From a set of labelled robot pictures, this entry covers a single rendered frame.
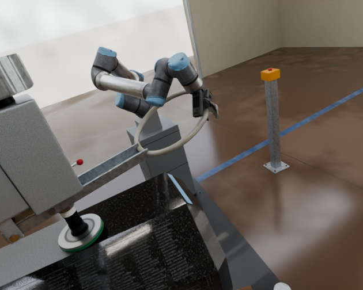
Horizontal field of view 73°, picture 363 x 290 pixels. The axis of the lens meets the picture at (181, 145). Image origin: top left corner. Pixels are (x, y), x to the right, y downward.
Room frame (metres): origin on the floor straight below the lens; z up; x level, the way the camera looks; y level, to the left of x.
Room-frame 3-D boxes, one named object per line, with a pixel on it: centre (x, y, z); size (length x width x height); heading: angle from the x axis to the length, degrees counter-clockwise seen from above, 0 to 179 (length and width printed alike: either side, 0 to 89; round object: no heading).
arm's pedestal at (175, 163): (2.18, 0.24, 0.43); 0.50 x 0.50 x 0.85; 21
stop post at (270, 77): (2.17, -0.96, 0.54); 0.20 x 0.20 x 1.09; 14
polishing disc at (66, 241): (0.93, 0.59, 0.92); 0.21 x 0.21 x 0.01
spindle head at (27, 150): (0.89, 0.66, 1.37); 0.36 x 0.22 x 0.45; 120
